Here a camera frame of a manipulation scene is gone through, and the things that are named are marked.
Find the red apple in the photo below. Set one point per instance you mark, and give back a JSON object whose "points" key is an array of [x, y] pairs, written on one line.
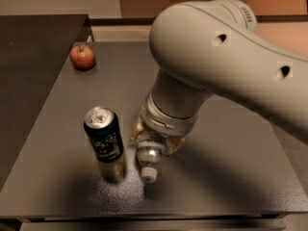
{"points": [[82, 57]]}

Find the clear plastic water bottle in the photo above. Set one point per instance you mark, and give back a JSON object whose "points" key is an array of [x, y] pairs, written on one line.
{"points": [[149, 154]]}

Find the dark side table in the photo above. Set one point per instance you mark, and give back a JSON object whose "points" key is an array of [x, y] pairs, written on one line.
{"points": [[33, 49]]}

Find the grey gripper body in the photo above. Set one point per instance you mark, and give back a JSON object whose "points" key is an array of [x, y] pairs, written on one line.
{"points": [[162, 119]]}

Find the dark blue pepsi can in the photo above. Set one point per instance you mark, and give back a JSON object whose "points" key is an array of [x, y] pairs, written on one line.
{"points": [[102, 127]]}

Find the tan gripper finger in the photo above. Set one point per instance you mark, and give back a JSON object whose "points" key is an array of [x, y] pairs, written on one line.
{"points": [[140, 131], [173, 144]]}

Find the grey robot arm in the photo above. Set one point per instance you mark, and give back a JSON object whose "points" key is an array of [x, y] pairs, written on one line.
{"points": [[206, 48]]}

